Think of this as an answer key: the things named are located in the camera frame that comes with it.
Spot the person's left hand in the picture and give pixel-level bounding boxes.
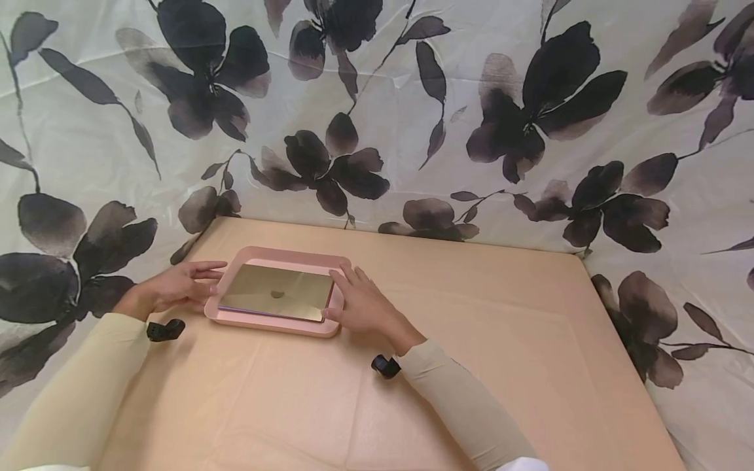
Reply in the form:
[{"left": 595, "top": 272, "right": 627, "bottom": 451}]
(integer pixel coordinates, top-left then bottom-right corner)
[{"left": 136, "top": 260, "right": 228, "bottom": 314}]

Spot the person's right hand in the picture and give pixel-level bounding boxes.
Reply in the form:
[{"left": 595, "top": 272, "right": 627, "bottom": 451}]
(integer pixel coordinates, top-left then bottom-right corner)
[{"left": 322, "top": 264, "right": 414, "bottom": 352}]

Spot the pink rectangular tray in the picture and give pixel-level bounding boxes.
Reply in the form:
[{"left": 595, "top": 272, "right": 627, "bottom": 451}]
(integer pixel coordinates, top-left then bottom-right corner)
[{"left": 204, "top": 246, "right": 353, "bottom": 339}]

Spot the person's left forearm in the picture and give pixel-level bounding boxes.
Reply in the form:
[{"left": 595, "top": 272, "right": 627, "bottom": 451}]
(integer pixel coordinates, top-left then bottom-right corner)
[{"left": 0, "top": 294, "right": 155, "bottom": 471}]

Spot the person's right forearm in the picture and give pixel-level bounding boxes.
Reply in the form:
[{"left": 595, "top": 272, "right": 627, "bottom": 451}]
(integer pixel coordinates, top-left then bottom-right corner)
[{"left": 391, "top": 330, "right": 550, "bottom": 471}]

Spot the gold rectangular plate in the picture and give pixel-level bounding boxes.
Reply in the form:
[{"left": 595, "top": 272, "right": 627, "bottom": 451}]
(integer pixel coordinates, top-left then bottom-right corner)
[{"left": 217, "top": 263, "right": 336, "bottom": 324}]

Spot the black wrist band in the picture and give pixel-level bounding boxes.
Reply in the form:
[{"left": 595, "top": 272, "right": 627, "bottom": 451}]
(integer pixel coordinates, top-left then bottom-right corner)
[
  {"left": 147, "top": 319, "right": 186, "bottom": 343},
  {"left": 370, "top": 354, "right": 402, "bottom": 380}
]

